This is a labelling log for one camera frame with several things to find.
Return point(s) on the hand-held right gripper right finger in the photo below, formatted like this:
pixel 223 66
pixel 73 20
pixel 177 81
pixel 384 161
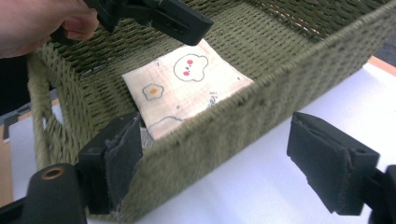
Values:
pixel 323 161

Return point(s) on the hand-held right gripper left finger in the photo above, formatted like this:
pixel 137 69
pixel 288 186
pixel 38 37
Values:
pixel 109 161

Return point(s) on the cream printed cloth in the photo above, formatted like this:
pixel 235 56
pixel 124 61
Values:
pixel 193 90

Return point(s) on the green woven basket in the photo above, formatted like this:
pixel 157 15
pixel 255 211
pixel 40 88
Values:
pixel 249 124

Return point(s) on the black tape piece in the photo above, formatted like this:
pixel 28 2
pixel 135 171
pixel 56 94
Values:
pixel 12 119

